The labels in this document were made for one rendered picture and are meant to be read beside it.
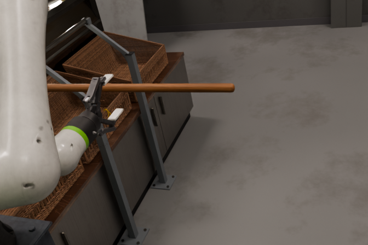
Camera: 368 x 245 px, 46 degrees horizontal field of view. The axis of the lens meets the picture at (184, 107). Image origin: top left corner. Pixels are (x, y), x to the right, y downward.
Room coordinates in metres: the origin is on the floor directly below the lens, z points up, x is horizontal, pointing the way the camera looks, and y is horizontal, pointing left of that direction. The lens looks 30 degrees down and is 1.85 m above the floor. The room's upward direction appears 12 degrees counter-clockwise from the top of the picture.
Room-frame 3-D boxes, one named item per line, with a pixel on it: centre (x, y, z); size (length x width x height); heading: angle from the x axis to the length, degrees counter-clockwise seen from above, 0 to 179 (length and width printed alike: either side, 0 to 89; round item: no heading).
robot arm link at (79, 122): (1.13, 0.32, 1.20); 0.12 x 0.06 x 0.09; 66
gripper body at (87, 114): (1.19, 0.29, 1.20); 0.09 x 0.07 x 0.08; 156
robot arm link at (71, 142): (1.04, 0.37, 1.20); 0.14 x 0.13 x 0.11; 156
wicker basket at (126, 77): (2.76, 0.37, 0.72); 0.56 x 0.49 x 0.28; 154
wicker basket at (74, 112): (2.19, 0.64, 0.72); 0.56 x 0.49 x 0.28; 156
